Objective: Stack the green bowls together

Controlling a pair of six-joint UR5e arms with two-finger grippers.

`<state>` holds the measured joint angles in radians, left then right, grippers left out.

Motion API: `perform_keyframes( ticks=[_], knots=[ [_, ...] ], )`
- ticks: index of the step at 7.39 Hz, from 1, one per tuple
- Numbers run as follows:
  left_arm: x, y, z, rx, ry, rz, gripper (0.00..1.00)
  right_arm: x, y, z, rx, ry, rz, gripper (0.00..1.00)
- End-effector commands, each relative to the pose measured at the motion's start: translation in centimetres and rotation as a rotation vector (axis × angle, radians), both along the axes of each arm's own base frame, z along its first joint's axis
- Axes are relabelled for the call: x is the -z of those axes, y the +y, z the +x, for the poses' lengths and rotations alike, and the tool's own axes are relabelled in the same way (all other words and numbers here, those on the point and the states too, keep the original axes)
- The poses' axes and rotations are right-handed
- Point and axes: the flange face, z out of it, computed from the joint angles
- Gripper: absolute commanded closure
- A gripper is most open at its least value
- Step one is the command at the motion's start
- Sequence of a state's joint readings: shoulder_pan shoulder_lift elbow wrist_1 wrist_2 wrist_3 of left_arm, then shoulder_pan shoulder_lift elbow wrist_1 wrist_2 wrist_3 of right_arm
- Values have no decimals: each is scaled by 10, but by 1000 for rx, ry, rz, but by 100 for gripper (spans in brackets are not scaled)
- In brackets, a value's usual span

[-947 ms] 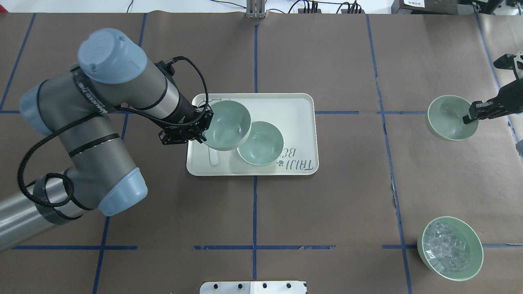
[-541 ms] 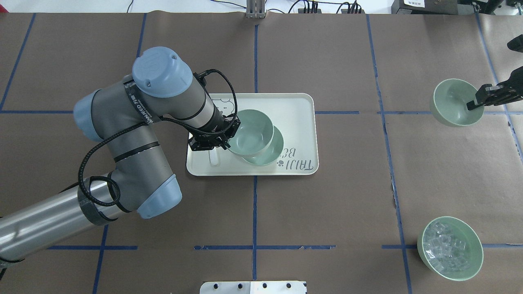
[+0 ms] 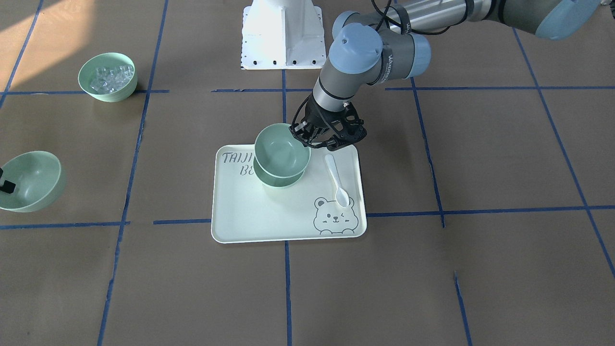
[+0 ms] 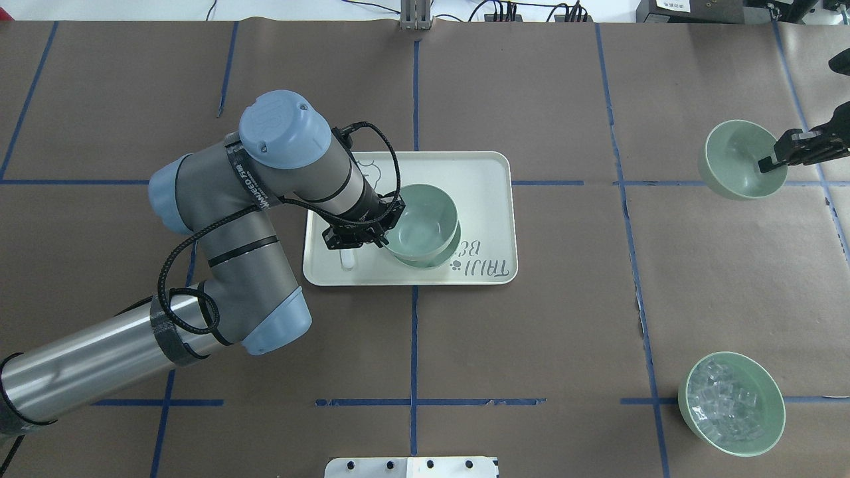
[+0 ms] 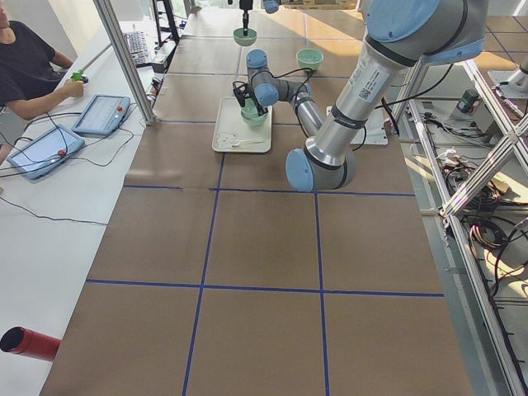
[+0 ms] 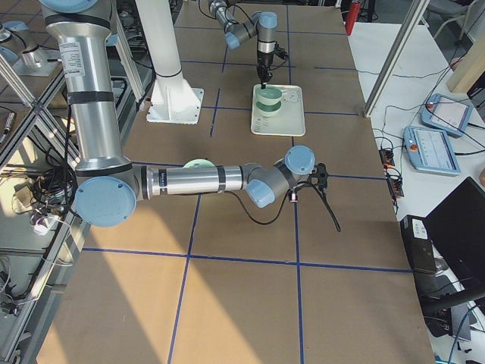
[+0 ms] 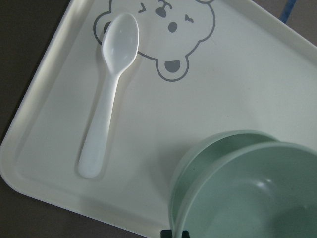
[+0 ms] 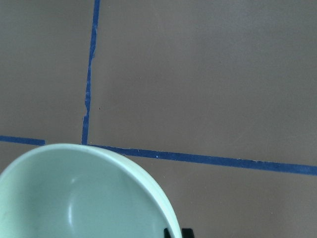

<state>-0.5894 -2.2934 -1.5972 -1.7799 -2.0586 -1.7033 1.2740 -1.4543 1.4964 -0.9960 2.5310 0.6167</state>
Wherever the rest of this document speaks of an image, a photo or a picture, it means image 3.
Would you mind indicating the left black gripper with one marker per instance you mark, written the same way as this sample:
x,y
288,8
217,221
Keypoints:
x,y
319,115

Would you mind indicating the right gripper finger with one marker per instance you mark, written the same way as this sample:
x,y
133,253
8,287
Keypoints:
x,y
7,187

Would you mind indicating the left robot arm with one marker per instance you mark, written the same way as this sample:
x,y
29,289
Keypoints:
x,y
392,43

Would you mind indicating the green bowl on tray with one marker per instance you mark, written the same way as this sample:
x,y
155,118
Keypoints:
x,y
274,182

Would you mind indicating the white plastic spoon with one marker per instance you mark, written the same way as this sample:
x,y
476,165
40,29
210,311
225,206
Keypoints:
x,y
341,196

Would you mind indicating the cream bear print tray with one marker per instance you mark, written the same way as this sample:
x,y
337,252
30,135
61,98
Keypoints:
x,y
246,210

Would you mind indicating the green bowl with ice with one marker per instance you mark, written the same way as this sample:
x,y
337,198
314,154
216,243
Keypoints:
x,y
106,59

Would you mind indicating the clear ice cubes pile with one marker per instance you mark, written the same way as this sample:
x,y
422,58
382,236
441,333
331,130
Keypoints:
x,y
106,80

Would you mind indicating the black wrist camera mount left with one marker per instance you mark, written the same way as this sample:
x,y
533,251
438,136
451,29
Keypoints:
x,y
351,129

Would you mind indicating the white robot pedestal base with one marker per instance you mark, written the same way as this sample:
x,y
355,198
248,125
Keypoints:
x,y
282,34

